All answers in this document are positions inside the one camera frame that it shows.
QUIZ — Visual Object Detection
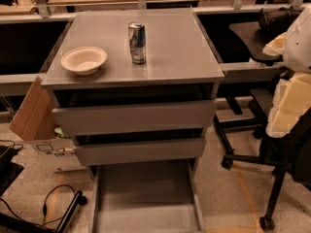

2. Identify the grey bottom drawer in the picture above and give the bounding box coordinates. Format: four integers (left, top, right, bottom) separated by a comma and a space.
88, 160, 205, 233

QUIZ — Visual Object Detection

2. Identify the grey middle drawer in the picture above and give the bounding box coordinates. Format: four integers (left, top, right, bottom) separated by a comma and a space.
75, 138, 205, 166

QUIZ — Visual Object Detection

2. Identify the white paper bowl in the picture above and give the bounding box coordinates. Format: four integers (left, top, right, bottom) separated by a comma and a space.
60, 47, 107, 76

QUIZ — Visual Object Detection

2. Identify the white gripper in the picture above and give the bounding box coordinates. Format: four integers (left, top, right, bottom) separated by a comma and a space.
262, 32, 311, 138

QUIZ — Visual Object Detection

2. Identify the grey drawer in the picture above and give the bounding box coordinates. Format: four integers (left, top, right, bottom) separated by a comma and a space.
88, 160, 205, 233
75, 138, 205, 166
52, 100, 217, 136

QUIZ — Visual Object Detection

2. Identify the black floor cable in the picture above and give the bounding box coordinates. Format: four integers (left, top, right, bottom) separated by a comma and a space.
0, 183, 77, 228

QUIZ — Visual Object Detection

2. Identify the open cardboard box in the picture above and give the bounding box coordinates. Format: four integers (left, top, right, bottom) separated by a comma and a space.
9, 78, 85, 172

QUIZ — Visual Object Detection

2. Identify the black equipment base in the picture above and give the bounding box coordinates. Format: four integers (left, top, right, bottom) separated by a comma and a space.
0, 144, 88, 233

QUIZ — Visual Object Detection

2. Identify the silver blue drink can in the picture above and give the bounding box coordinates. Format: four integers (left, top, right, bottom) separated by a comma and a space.
128, 21, 146, 64

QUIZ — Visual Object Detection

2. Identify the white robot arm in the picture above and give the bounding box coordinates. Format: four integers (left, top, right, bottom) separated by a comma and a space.
262, 7, 311, 138

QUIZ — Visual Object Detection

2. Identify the grey drawer cabinet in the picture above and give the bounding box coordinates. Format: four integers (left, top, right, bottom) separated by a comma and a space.
41, 7, 225, 233

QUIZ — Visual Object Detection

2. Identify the black office chair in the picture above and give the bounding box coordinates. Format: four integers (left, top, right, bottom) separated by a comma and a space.
214, 74, 311, 231

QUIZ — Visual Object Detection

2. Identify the black side table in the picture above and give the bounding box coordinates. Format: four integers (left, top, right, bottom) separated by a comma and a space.
229, 21, 283, 66

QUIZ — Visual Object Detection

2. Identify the grey top drawer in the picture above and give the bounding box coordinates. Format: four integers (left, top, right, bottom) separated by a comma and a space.
52, 100, 217, 136

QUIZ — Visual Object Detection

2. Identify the black headset device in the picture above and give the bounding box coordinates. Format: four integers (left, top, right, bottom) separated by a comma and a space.
259, 7, 300, 34

